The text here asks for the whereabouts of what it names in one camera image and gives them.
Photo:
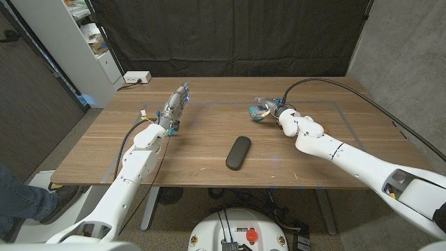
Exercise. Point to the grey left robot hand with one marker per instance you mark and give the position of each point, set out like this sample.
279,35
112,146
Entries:
172,108

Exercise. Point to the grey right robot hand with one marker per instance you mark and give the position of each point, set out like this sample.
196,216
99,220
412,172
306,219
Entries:
273,104

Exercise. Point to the teal toy phone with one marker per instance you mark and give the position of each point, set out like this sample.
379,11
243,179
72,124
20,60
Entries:
253,112

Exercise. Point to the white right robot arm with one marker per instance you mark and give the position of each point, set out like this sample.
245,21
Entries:
355,160

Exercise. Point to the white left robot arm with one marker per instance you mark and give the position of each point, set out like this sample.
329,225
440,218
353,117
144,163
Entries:
122,188

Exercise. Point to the black glasses case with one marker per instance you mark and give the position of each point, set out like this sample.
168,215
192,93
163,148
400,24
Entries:
238,152

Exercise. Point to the white power strip box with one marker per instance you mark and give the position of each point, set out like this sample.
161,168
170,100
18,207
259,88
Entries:
136,76

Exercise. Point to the black backdrop stand pole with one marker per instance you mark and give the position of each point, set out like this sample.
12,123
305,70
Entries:
115,57

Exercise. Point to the black backdrop curtain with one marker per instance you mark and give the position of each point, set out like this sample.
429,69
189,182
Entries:
230,35

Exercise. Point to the round black fan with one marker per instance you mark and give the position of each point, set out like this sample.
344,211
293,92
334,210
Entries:
170,195

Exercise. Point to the cardboard box with blue tape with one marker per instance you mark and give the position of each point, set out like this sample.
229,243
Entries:
98,46

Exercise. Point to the grey table leg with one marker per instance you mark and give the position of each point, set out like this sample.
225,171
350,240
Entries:
325,212
150,209

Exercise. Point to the white shelf cabinet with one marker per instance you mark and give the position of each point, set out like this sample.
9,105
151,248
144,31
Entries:
62,45

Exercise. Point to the white robot torso base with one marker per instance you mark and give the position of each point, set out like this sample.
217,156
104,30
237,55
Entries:
212,230

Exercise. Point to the red emergency stop button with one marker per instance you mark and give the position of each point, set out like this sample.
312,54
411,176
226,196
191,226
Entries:
251,235

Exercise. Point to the black power brick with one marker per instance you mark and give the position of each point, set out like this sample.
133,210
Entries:
301,240

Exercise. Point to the person's dark shoe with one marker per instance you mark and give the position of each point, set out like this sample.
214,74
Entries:
64,200

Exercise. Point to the person's leg in jeans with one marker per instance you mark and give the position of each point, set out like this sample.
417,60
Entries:
21,202

